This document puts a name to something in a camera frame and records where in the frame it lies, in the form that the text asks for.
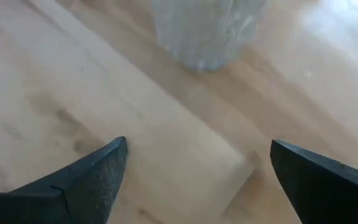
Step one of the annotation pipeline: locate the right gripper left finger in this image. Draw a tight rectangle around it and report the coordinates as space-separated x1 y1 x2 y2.
0 136 129 224

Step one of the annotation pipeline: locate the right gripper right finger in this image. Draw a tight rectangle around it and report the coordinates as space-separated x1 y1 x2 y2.
270 139 358 224

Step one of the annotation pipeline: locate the diamond-cut glass vase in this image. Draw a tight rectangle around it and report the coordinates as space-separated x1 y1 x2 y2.
150 0 267 73

